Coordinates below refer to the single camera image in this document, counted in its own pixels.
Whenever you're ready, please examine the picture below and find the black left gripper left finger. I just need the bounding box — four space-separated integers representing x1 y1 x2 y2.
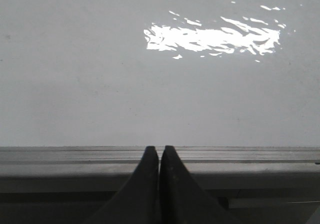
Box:
87 146 159 223

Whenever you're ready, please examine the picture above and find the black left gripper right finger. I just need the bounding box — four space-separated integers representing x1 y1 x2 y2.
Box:
159 146 240 223

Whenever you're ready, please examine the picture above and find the white whiteboard with aluminium frame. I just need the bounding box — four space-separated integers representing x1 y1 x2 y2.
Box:
0 0 320 193

